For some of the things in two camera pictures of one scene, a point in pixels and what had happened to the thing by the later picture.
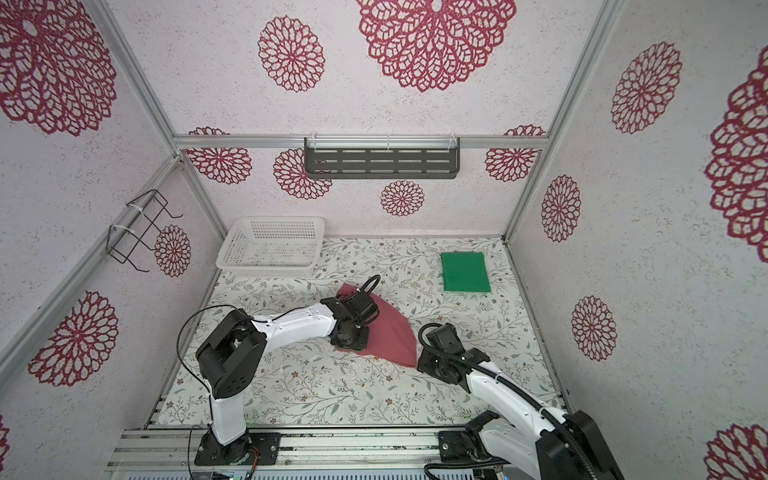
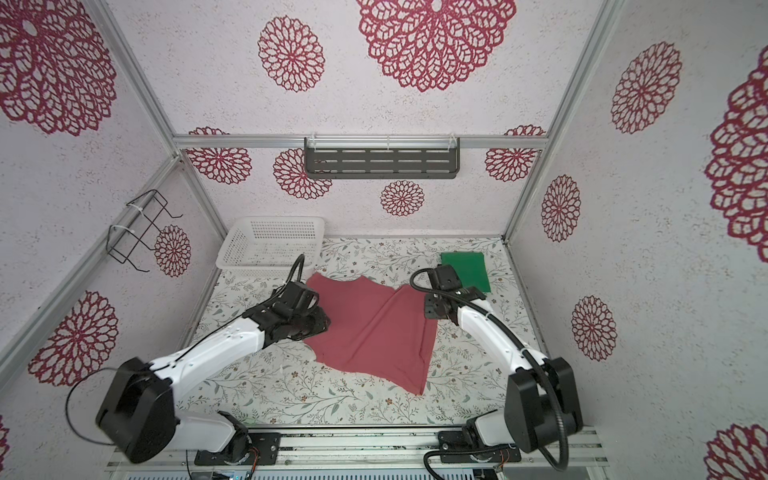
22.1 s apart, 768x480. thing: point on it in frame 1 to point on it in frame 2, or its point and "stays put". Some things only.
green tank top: x=465 y=272 stays put
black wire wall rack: x=141 y=215 stays put
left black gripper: x=361 y=345 to x=321 y=322
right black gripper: x=423 y=364 to x=429 y=301
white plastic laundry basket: x=272 y=247 stays put
